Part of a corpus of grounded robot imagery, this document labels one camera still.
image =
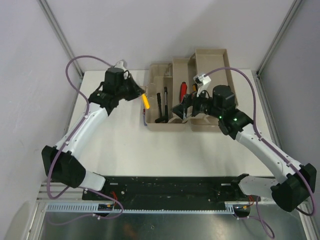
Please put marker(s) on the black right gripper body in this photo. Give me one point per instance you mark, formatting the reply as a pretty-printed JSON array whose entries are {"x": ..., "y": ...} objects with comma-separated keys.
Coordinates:
[{"x": 202, "y": 104}]

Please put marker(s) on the translucent brown plastic toolbox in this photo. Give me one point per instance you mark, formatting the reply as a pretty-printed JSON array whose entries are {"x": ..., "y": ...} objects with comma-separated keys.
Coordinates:
[{"x": 171, "y": 75}]

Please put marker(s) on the white slotted cable duct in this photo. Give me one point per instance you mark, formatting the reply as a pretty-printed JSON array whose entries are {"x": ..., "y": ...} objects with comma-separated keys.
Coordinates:
[{"x": 102, "y": 208}]

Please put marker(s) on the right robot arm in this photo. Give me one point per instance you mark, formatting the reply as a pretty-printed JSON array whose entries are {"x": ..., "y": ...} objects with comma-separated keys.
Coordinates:
[{"x": 293, "y": 182}]

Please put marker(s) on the left aluminium frame post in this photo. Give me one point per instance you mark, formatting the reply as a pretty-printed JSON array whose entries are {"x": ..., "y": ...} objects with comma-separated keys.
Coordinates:
[{"x": 55, "y": 26}]

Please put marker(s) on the aluminium front rail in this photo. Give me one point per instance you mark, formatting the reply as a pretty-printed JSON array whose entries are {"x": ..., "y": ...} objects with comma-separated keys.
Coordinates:
[{"x": 76, "y": 193}]

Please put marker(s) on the aluminium frame post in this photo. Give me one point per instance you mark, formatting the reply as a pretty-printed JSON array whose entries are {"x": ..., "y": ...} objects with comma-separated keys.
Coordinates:
[
  {"x": 55, "y": 26},
  {"x": 289, "y": 17}
]

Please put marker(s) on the right aluminium frame post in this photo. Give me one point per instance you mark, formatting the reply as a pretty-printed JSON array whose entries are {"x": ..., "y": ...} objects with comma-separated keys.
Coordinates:
[{"x": 289, "y": 17}]

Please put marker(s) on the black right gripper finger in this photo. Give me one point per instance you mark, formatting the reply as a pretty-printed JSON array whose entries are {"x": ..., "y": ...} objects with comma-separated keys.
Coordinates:
[
  {"x": 179, "y": 110},
  {"x": 187, "y": 101}
]

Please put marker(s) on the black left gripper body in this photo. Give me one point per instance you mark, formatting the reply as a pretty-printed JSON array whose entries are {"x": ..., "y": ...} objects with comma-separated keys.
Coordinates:
[{"x": 128, "y": 91}]

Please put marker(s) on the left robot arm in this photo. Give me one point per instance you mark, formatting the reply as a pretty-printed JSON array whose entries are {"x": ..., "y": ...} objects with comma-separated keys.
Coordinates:
[{"x": 62, "y": 161}]

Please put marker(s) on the black T-handle wrench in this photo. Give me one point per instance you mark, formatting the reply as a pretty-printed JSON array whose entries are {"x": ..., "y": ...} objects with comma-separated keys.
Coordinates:
[{"x": 161, "y": 118}]

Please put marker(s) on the yellow black handled tool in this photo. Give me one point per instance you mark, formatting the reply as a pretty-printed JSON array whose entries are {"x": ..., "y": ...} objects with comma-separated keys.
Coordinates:
[{"x": 145, "y": 101}]

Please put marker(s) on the red handled tool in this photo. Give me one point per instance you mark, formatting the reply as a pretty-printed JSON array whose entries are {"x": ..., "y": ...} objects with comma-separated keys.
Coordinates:
[{"x": 182, "y": 91}]

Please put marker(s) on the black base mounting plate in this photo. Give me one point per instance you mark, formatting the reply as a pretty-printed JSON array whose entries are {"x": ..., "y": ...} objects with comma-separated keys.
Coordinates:
[{"x": 182, "y": 191}]

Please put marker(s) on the black pen tool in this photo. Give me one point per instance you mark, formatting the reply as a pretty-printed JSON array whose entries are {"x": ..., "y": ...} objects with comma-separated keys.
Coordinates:
[{"x": 166, "y": 110}]

